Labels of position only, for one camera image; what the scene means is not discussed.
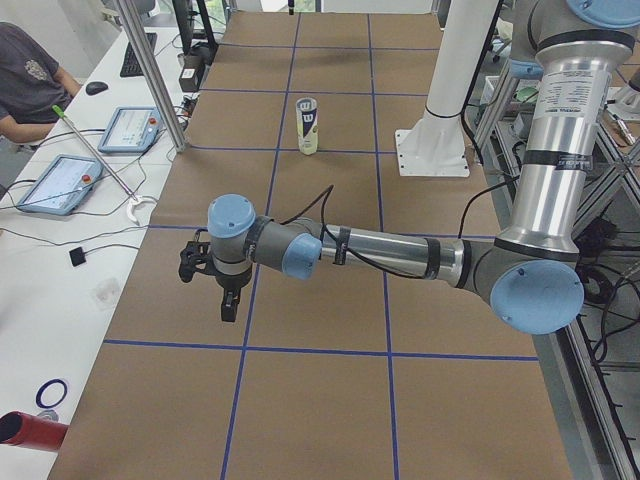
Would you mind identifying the small black square pad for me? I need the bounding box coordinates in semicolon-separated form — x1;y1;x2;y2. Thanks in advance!
69;247;86;267

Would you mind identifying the black keyboard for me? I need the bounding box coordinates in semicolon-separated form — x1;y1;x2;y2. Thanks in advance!
119;31;159;78

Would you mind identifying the black box white label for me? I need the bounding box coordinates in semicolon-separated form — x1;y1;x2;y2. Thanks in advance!
179;55;205;93

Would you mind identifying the seated person grey shirt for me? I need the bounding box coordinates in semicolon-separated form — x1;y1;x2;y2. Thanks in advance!
1;22;81;144

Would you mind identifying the aluminium frame post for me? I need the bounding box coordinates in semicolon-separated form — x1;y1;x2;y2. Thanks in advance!
114;0;187;153

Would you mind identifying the white curved plastic piece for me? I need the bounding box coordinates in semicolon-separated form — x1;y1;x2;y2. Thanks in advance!
126;196;157;225

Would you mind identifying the metal rod green handle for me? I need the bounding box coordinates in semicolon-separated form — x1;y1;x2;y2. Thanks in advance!
52;104;138;202

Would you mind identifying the teach pendant far tablet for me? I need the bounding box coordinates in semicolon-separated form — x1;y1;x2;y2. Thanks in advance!
98;106;163;154

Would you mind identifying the blue tape ring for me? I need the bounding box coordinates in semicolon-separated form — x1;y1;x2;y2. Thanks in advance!
35;378;69;410

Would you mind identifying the black monitor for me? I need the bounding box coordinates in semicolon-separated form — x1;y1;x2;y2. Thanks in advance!
172;0;218;58

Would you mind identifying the black computer mouse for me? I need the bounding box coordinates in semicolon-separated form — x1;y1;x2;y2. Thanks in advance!
84;81;109;96

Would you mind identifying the red cylinder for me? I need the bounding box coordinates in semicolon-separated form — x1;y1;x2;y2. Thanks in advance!
1;411;68;452

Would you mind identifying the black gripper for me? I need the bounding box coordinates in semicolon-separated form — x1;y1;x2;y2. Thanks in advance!
178;240;252;323

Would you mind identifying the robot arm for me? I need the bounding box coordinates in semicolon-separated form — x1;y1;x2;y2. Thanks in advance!
179;1;639;335

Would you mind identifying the white pedestal column base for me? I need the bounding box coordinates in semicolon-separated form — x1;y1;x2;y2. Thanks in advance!
395;0;499;178

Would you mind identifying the white tennis ball can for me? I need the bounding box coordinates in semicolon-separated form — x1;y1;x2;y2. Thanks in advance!
295;97;318;155

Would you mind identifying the teach pendant near tablet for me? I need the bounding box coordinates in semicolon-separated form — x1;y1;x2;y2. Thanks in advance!
17;154;103;216

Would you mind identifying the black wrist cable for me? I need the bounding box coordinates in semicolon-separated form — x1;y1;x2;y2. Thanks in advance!
279;184;521;281

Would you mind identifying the teach pendant tablet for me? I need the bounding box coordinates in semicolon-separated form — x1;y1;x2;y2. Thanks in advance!
98;106;163;154
17;154;103;216

